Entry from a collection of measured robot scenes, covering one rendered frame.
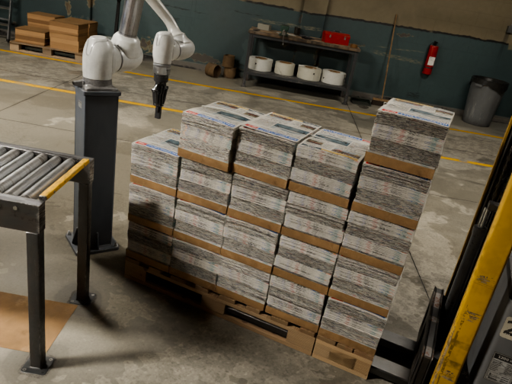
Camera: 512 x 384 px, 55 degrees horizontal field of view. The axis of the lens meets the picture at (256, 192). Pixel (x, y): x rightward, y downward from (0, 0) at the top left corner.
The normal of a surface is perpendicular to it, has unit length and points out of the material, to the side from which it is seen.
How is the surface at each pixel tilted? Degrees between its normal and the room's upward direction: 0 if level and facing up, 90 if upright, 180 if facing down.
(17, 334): 0
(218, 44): 90
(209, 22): 90
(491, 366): 90
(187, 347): 0
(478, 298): 90
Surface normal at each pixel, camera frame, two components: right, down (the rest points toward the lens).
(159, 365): 0.16, -0.90
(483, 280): -0.40, 0.31
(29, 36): -0.03, 0.38
